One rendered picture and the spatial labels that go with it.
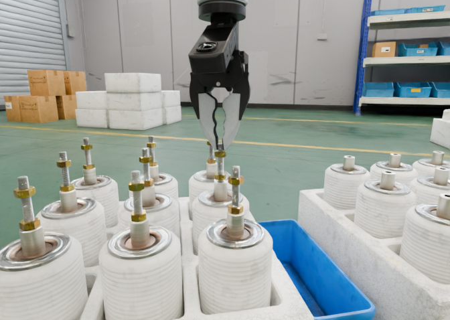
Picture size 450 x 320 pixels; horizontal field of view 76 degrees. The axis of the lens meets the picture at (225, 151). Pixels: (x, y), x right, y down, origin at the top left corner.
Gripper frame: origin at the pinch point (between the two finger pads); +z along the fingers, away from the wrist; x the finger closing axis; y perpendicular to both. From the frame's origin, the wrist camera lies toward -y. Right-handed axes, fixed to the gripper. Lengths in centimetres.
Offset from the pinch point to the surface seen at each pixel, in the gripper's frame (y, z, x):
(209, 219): -4.1, 11.3, 0.8
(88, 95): 224, 2, 184
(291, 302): -12.9, 16.8, -11.6
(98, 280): -13.8, 16.8, 13.9
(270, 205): 57, 35, -7
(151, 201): -4.2, 9.0, 10.1
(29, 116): 244, 27, 280
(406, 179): 22.2, 11.2, -36.6
